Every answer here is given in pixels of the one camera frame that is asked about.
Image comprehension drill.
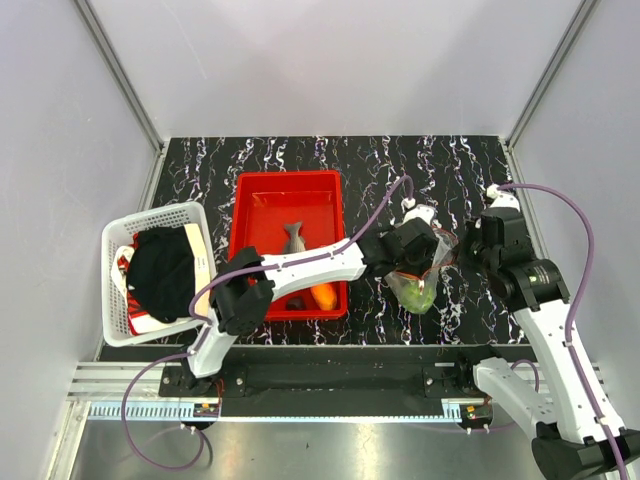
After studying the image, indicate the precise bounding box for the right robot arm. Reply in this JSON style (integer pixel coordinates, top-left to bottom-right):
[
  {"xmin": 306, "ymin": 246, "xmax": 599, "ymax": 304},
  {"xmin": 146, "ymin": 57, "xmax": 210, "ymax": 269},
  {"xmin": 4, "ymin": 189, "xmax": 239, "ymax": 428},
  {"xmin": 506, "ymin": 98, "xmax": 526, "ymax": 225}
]
[{"xmin": 453, "ymin": 207, "xmax": 639, "ymax": 479}]

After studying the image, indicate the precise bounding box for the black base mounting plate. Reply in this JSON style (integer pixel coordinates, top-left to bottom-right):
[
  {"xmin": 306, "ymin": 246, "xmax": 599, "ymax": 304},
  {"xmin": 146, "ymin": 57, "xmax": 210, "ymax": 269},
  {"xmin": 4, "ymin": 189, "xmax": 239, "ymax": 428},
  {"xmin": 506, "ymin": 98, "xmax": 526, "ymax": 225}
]
[{"xmin": 159, "ymin": 345, "xmax": 535, "ymax": 422}]

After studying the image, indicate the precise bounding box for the red plastic tray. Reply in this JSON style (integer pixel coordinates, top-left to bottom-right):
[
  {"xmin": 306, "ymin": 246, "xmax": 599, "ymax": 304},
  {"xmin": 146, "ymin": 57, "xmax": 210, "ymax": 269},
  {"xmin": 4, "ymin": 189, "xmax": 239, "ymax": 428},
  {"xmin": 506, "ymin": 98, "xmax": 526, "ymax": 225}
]
[{"xmin": 227, "ymin": 169, "xmax": 349, "ymax": 322}]

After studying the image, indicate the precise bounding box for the grey fake fish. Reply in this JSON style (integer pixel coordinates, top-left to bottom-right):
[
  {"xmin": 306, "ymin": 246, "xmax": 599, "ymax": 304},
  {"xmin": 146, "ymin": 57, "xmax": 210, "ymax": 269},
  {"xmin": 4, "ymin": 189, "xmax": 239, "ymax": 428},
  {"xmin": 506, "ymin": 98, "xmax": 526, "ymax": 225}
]
[{"xmin": 282, "ymin": 221, "xmax": 306, "ymax": 254}]

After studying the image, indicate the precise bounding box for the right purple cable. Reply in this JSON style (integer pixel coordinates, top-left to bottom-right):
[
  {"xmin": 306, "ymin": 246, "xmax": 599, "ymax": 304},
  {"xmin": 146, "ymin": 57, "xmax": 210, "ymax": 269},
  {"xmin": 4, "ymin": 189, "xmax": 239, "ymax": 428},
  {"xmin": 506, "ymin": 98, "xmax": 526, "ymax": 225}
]
[{"xmin": 492, "ymin": 182, "xmax": 631, "ymax": 480}]

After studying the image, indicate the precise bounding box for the black cloth in basket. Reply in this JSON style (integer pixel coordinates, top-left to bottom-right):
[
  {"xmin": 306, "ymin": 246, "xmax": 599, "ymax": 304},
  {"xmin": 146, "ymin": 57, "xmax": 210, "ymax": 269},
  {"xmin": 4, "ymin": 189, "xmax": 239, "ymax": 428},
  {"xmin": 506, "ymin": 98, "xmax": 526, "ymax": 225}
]
[{"xmin": 126, "ymin": 227, "xmax": 195, "ymax": 324}]

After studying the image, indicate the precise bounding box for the orange fake mango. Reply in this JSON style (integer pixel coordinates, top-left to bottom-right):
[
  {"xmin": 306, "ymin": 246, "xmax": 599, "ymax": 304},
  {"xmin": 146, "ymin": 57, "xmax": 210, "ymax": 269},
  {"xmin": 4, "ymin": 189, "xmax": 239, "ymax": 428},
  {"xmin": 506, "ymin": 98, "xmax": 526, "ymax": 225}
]
[{"xmin": 310, "ymin": 283, "xmax": 337, "ymax": 311}]

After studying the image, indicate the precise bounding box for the white plastic basket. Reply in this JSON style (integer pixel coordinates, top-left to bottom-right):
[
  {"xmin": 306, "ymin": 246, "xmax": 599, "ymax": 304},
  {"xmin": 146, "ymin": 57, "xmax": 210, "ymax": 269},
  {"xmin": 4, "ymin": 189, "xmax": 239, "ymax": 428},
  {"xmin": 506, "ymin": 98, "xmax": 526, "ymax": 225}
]
[{"xmin": 101, "ymin": 201, "xmax": 216, "ymax": 347}]

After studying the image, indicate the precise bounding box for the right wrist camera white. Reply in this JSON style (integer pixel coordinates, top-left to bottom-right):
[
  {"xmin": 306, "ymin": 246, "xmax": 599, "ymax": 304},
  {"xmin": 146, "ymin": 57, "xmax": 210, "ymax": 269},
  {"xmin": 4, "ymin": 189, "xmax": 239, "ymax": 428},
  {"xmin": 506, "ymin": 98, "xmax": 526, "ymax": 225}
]
[{"xmin": 486, "ymin": 184, "xmax": 521, "ymax": 211}]

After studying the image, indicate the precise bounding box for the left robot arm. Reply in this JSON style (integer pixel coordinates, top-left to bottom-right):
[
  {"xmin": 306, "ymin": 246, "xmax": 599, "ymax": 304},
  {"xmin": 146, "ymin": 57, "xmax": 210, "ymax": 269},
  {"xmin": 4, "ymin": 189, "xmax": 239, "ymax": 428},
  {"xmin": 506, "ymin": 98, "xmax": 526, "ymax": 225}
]
[{"xmin": 180, "ymin": 218, "xmax": 439, "ymax": 396}]

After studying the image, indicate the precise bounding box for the clear zip top bag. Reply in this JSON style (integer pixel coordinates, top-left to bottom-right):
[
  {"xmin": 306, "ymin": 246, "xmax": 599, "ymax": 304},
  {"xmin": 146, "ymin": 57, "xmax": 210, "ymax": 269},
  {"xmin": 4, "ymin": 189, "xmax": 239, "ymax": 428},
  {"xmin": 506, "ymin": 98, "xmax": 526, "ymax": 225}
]
[{"xmin": 384, "ymin": 228, "xmax": 458, "ymax": 307}]

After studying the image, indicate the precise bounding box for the dark purple fake fruit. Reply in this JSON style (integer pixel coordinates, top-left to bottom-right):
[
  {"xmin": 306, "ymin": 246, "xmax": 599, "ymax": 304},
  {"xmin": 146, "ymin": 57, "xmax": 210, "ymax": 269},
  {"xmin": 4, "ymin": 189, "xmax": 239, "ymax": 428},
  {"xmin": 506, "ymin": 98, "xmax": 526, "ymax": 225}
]
[{"xmin": 285, "ymin": 296, "xmax": 306, "ymax": 311}]

